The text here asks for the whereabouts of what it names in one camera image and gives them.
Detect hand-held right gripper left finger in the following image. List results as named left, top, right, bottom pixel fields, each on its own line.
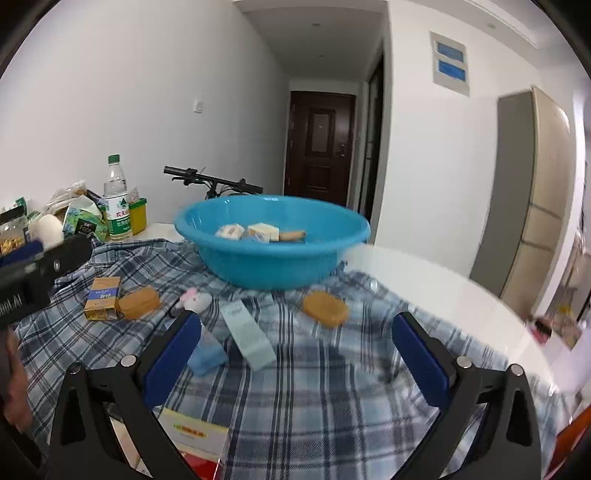
left=46, top=309, right=204, bottom=480

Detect crumpled plastic bags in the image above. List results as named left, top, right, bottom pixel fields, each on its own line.
left=44, top=179, right=105, bottom=217

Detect beige refrigerator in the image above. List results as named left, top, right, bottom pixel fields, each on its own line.
left=469, top=85, right=578, bottom=321

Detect pale teal tube box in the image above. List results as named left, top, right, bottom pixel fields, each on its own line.
left=220, top=301, right=278, bottom=371

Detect grey wall panel blue windows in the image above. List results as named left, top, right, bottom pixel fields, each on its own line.
left=429, top=31, right=470, bottom=97

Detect dark framed sliding door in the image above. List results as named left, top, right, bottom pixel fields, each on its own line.
left=358, top=60, right=385, bottom=222

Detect clear water bottle green cap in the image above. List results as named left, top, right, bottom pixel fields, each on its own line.
left=103, top=154, right=133, bottom=243

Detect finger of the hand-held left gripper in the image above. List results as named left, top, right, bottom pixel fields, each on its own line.
left=39, top=234, right=95, bottom=283
left=0, top=241, right=45, bottom=269

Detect blue plastic basin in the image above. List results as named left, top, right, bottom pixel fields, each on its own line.
left=174, top=195, right=371, bottom=291

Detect red and white box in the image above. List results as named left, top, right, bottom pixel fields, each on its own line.
left=157, top=407, right=232, bottom=480

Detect glass jar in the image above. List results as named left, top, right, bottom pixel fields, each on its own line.
left=0, top=206, right=29, bottom=257

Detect blue plaid shirt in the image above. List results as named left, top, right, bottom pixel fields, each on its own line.
left=14, top=237, right=573, bottom=480

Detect white and pink toy mouse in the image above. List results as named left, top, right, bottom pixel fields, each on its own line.
left=170, top=286, right=213, bottom=318

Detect orange soap box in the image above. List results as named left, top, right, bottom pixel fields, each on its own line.
left=115, top=285, right=161, bottom=320
left=301, top=290, right=350, bottom=329

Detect blue translucent plastic case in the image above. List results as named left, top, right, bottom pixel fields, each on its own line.
left=187, top=318, right=229, bottom=376

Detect white egg-shaped object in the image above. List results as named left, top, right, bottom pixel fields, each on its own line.
left=28, top=213, right=65, bottom=252

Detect dark brown entrance door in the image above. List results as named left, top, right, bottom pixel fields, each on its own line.
left=283, top=91, right=356, bottom=208

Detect blue and yellow box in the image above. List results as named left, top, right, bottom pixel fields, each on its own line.
left=83, top=276, right=122, bottom=321

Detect person's left hand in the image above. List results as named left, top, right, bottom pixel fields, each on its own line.
left=0, top=330, right=35, bottom=432

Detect yellow container green lid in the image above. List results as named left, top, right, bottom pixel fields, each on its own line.
left=128, top=198, right=148, bottom=236

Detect green tissue pack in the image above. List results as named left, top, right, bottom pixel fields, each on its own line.
left=62, top=194, right=109, bottom=243

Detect white round desktop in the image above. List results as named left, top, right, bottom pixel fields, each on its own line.
left=131, top=223, right=561, bottom=398

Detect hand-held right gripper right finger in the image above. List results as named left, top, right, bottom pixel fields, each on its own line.
left=390, top=311, right=543, bottom=480

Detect black bicycle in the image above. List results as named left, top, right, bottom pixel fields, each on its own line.
left=163, top=165, right=264, bottom=201

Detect small cream box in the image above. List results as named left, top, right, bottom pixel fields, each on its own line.
left=247, top=222, right=281, bottom=243

